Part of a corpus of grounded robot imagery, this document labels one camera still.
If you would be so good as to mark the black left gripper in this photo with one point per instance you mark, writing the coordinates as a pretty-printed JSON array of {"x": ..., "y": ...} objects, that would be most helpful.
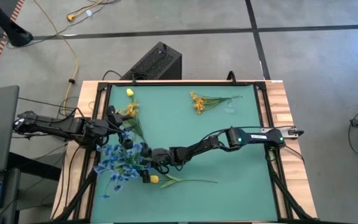
[{"x": 113, "y": 119}]

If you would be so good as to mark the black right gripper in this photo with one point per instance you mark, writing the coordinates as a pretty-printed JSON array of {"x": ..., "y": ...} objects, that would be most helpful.
[{"x": 163, "y": 159}]

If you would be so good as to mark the yellow flower bunch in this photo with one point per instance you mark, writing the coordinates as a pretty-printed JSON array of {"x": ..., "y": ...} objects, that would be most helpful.
[
  {"x": 132, "y": 109},
  {"x": 199, "y": 104}
]

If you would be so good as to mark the yellow tulip with leaves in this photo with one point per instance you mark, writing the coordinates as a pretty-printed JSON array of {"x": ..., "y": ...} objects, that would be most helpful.
[{"x": 154, "y": 179}]

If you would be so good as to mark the blue flower bunch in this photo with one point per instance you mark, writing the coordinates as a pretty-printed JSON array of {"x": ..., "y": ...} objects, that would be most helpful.
[
  {"x": 107, "y": 151},
  {"x": 124, "y": 175}
]

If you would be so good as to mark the yellow tulip bare stem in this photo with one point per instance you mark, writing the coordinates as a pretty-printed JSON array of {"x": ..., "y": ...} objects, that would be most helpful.
[{"x": 130, "y": 92}]

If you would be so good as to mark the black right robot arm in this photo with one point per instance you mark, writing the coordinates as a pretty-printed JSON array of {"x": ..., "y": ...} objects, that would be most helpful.
[{"x": 247, "y": 138}]

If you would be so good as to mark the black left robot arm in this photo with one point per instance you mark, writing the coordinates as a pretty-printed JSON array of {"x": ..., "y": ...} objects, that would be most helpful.
[{"x": 70, "y": 127}]

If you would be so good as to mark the clear glass vase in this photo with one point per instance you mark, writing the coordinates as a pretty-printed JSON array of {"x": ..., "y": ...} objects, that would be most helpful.
[{"x": 230, "y": 109}]

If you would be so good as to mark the black computer tower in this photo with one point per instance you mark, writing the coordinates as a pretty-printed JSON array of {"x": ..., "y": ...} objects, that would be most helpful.
[{"x": 157, "y": 62}]

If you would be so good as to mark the green table mat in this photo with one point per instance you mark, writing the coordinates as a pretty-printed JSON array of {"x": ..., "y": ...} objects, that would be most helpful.
[{"x": 213, "y": 202}]

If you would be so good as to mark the black stand base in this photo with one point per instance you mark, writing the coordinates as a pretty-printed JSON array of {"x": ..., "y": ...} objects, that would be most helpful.
[{"x": 17, "y": 35}]

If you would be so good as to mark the black table frame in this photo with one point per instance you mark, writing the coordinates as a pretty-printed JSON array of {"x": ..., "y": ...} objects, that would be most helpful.
[{"x": 197, "y": 83}]

